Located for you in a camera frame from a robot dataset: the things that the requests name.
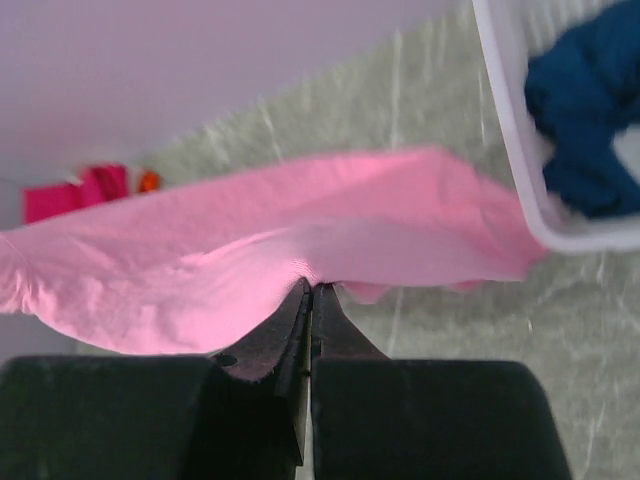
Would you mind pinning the folded orange t-shirt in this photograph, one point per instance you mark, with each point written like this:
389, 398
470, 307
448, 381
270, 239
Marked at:
148, 181

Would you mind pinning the white plastic basket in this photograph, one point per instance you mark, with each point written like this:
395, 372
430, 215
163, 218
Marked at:
510, 32

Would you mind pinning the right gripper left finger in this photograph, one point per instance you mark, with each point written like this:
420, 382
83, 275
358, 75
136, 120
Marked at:
263, 420

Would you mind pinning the folded magenta t-shirt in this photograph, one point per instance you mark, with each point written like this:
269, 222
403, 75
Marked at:
97, 185

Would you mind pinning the blue t-shirt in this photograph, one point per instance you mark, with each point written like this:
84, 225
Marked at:
581, 93

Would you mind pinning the pink t-shirt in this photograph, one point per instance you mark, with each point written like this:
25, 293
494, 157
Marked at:
195, 268

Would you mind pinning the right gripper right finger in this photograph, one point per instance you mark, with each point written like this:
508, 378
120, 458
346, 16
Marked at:
333, 334

